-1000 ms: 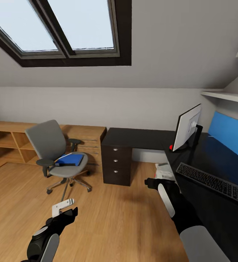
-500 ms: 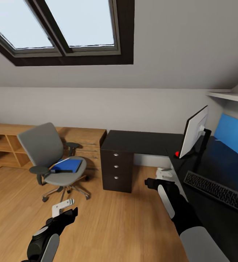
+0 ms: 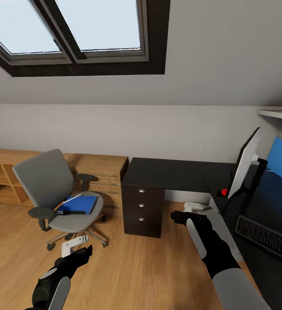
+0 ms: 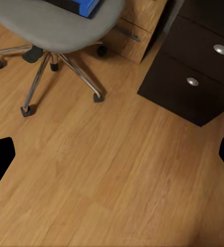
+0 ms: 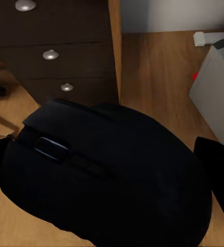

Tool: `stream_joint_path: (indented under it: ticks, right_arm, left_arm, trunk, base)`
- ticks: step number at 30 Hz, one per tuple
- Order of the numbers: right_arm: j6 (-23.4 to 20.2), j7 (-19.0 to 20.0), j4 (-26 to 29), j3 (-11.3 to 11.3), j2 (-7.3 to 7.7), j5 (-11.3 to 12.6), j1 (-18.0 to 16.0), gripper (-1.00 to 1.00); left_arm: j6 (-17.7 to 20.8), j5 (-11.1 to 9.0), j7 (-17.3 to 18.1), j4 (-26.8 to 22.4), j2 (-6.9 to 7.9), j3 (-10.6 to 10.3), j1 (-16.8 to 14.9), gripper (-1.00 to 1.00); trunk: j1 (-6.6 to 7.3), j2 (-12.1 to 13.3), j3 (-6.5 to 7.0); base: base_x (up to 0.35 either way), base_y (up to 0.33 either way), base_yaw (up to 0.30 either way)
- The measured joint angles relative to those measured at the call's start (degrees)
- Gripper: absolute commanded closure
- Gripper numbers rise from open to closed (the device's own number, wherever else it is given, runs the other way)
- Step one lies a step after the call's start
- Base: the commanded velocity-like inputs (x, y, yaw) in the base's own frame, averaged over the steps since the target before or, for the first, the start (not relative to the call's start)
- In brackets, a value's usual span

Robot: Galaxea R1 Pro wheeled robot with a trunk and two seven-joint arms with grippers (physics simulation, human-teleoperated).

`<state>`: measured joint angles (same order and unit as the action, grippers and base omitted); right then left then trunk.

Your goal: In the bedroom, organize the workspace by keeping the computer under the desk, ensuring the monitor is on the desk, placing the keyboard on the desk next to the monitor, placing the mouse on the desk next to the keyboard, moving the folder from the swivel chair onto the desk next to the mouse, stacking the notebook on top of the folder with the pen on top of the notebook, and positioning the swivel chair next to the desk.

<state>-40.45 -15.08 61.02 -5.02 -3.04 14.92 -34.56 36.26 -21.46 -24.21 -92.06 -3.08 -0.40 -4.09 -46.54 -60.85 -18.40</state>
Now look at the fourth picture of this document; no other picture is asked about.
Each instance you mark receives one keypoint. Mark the folder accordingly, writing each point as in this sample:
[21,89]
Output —
[82,7]

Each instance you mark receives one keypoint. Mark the cabinet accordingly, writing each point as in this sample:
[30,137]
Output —
[187,75]
[137,27]

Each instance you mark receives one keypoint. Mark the swivel chair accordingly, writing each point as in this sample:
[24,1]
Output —
[57,31]

